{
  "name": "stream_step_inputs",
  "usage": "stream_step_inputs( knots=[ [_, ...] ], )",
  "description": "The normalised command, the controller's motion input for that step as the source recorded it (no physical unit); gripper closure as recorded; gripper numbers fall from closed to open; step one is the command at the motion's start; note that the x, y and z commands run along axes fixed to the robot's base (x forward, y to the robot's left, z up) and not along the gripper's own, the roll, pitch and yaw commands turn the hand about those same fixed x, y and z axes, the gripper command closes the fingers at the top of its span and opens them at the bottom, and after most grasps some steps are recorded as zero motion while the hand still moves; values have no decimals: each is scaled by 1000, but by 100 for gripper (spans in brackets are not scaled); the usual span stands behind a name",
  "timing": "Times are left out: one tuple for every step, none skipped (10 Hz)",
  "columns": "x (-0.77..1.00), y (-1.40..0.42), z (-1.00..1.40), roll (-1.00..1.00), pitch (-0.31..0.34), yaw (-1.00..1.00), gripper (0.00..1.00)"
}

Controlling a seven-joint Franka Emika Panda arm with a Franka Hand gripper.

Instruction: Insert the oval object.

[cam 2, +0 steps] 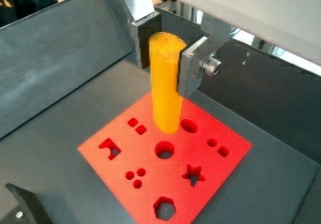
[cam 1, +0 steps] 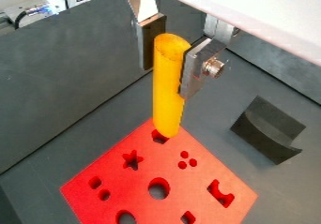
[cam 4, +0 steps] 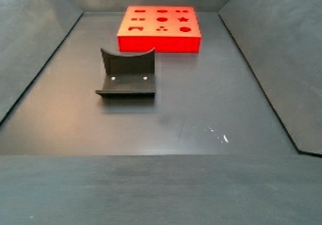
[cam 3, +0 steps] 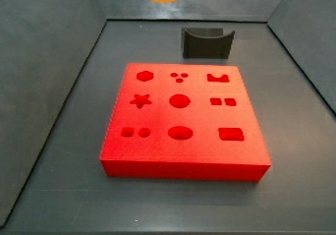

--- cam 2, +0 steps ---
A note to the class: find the person in dark shirt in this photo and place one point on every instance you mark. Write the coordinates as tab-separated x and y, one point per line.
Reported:
16	9

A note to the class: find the red shape sorting board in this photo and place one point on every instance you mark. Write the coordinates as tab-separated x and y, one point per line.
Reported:
163	175

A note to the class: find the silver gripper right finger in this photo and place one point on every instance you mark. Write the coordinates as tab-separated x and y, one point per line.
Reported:
198	60

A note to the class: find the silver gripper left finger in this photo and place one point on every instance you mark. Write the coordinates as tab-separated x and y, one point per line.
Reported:
143	22

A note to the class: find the black bracket corner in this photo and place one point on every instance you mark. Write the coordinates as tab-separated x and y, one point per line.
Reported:
28	212

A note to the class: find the yellow oval peg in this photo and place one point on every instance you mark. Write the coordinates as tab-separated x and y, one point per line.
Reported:
165	47

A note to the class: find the dark grey tray bin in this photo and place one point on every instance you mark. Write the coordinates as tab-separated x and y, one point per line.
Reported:
69	77

